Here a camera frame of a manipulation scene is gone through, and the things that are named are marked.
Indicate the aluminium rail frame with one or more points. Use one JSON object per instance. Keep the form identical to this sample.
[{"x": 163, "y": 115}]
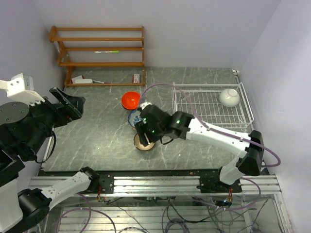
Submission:
[{"x": 171, "y": 204}]

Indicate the white ribbed bowl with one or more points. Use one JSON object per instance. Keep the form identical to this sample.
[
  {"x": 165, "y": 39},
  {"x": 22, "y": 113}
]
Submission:
[{"x": 229, "y": 98}]

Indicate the red white small box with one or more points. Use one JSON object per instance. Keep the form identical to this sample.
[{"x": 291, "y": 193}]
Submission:
[{"x": 136, "y": 78}]

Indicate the white corner bracket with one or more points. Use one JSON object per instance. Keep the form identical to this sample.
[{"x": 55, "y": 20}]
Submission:
[{"x": 236, "y": 72}]

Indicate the green white pen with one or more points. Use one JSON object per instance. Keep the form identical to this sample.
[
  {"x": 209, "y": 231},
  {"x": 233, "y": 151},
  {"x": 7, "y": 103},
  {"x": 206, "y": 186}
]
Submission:
[{"x": 105, "y": 51}]

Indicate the white wire dish rack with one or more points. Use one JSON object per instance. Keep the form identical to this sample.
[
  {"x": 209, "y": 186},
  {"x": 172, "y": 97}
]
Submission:
[{"x": 204, "y": 98}]

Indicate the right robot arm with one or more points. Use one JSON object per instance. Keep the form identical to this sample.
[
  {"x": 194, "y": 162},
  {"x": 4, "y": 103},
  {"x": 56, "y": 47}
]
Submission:
[{"x": 248, "y": 148}]

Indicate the white flat box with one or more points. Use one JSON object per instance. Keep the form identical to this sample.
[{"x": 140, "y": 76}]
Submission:
[{"x": 81, "y": 80}]

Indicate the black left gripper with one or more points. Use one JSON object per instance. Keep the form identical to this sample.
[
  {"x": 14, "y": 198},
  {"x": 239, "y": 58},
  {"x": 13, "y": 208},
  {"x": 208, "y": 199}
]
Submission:
[{"x": 75, "y": 104}]

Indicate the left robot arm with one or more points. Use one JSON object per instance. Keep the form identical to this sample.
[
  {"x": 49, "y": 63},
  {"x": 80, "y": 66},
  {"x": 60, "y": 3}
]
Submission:
[{"x": 24, "y": 126}]

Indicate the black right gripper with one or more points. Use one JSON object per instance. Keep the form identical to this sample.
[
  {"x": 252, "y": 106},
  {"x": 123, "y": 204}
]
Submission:
[{"x": 142, "y": 126}]

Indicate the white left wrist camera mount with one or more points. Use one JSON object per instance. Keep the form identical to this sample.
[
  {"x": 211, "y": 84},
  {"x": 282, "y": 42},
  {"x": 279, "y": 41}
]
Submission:
[{"x": 21, "y": 89}]

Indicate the brown bowl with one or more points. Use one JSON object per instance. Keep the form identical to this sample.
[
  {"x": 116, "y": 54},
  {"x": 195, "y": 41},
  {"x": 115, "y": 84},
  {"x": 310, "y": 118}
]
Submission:
[{"x": 140, "y": 146}]

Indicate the orange bowl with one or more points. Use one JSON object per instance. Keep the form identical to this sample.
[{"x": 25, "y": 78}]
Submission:
[{"x": 130, "y": 100}]

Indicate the wooden shelf rack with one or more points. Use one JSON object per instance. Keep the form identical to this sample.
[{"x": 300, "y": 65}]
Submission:
[{"x": 77, "y": 46}]

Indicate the blue patterned white bowl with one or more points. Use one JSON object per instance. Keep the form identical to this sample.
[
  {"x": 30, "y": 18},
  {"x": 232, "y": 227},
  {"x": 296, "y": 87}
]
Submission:
[{"x": 134, "y": 117}]

